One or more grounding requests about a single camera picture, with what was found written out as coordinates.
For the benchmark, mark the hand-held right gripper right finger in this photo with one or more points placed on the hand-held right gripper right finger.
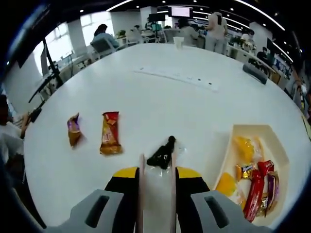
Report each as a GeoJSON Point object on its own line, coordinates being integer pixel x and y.
{"type": "Point", "coordinates": [190, 190]}

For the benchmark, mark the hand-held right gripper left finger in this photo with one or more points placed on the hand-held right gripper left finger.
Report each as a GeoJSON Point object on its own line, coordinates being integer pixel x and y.
{"type": "Point", "coordinates": [122, 194]}

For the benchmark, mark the pink food tongs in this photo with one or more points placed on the pink food tongs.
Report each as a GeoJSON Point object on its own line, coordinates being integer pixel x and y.
{"type": "Point", "coordinates": [140, 194]}

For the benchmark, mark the small yellow bread food packet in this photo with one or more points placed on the small yellow bread food packet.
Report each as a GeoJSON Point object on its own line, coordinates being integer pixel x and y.
{"type": "Point", "coordinates": [227, 185]}

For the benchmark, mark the black clip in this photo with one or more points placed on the black clip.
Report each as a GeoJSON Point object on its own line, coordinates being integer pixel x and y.
{"type": "Point", "coordinates": [160, 156]}

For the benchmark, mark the blue orange candy food packet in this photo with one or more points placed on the blue orange candy food packet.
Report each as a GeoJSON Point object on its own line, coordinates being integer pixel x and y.
{"type": "Point", "coordinates": [245, 171]}

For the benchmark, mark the orange brown wafer food packet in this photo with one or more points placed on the orange brown wafer food packet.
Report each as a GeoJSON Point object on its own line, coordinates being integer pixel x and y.
{"type": "Point", "coordinates": [110, 133]}

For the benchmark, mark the red snack bar food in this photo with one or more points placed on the red snack bar food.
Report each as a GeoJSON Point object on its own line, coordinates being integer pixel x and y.
{"type": "Point", "coordinates": [253, 196]}

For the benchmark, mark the large yellow bread food packet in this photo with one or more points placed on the large yellow bread food packet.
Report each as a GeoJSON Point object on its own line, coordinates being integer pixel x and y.
{"type": "Point", "coordinates": [246, 148]}

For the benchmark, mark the purple brown candy food packet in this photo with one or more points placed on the purple brown candy food packet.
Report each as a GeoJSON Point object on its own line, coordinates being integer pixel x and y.
{"type": "Point", "coordinates": [74, 129]}

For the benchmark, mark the purple snack bar food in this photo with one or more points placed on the purple snack bar food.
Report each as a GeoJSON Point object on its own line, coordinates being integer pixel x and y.
{"type": "Point", "coordinates": [273, 191]}

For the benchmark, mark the cream hexagonal container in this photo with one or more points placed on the cream hexagonal container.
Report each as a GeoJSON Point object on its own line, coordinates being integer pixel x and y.
{"type": "Point", "coordinates": [274, 143]}

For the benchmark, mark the black pouch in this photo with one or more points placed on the black pouch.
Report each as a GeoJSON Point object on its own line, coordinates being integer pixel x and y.
{"type": "Point", "coordinates": [35, 115]}

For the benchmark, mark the blue yellow cloth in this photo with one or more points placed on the blue yellow cloth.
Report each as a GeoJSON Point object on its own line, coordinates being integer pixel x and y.
{"type": "Point", "coordinates": [307, 127]}

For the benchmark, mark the white paper cup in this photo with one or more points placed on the white paper cup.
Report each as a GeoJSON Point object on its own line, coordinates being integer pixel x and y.
{"type": "Point", "coordinates": [177, 42]}

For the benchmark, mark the desk computer monitor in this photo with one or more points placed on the desk computer monitor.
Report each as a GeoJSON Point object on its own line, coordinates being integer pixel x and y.
{"type": "Point", "coordinates": [44, 60]}

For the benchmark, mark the potted green plant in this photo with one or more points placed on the potted green plant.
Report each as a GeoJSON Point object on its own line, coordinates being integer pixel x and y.
{"type": "Point", "coordinates": [121, 33]}

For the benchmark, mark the large black display screen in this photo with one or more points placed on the large black display screen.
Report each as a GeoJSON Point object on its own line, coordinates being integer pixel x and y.
{"type": "Point", "coordinates": [29, 46]}

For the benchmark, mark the hanging projection screen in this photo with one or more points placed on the hanging projection screen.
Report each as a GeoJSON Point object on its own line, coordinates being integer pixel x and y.
{"type": "Point", "coordinates": [181, 11]}

